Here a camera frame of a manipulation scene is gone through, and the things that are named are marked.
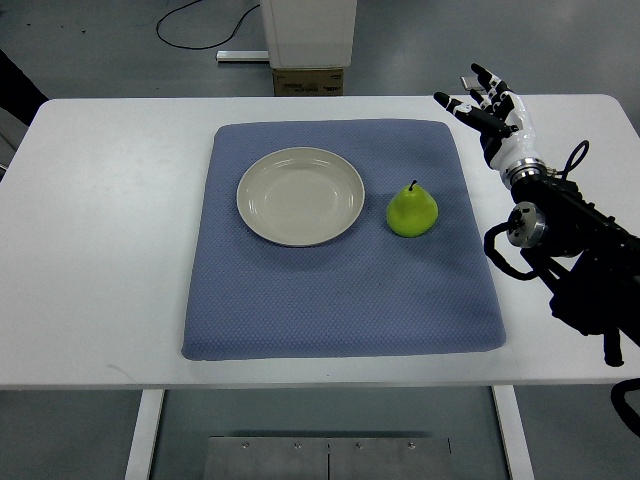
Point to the small grey floor plate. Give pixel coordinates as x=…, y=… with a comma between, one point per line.
x=470, y=83

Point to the brown cardboard box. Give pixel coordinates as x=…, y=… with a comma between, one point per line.
x=308, y=82

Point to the blue textured mat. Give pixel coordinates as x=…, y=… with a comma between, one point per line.
x=368, y=292

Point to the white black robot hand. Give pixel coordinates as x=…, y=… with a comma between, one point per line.
x=507, y=135

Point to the white left table leg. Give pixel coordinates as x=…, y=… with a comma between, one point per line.
x=143, y=443

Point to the green pear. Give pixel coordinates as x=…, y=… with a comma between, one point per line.
x=412, y=212

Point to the beige round plate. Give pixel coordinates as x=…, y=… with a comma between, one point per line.
x=300, y=196

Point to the dark object at left edge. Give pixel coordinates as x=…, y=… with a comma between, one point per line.
x=20, y=97

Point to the aluminium floor rail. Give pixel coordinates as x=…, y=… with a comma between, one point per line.
x=242, y=56

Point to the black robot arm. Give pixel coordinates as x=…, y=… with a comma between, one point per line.
x=588, y=262

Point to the white table leg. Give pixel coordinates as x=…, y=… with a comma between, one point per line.
x=143, y=443
x=512, y=433

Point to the white right table leg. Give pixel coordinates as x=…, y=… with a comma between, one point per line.
x=512, y=433

